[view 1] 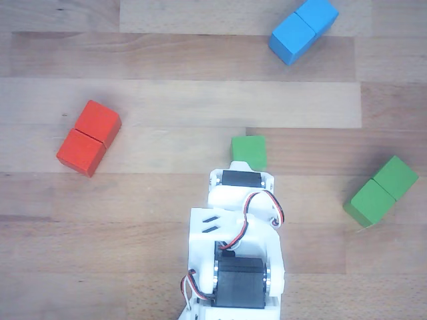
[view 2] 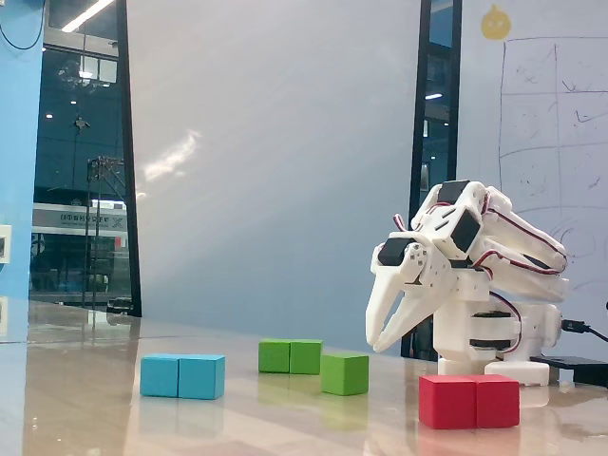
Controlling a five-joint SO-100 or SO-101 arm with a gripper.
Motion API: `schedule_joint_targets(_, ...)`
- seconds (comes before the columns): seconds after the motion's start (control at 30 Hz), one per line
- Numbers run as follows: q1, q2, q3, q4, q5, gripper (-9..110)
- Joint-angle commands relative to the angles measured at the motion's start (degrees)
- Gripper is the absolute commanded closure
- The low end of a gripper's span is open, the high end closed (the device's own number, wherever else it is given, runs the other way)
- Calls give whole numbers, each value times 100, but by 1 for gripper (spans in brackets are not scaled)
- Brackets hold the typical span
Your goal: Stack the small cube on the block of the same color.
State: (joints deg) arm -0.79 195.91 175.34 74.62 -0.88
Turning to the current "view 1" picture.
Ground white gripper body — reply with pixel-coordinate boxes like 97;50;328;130
206;160;285;231

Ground small green cube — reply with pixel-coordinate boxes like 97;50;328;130
231;135;268;171

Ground long green block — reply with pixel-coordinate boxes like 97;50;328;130
342;155;420;229

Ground long red block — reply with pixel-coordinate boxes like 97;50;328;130
55;99;123;179

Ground long blue block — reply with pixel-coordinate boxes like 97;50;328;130
268;0;340;67

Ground red black wrist servo cable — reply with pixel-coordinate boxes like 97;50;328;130
219;191;286;251

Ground red black arm servo cable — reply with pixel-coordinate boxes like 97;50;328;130
179;268;215;310

